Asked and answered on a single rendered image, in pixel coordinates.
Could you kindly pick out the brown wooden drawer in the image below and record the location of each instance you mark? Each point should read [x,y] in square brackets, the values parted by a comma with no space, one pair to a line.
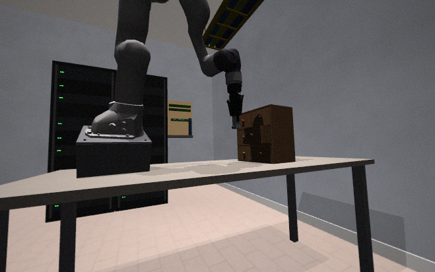
[245,153]
[262,153]
[245,120]
[257,134]
[241,138]
[261,117]

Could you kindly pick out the brown wooden chest of drawers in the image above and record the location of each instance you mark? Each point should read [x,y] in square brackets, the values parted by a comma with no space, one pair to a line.
[282,134]

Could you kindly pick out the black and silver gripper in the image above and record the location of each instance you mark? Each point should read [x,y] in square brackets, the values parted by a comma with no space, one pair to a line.
[235,103]

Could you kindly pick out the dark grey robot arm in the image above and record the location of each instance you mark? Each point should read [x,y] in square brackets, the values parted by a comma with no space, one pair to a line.
[124,119]

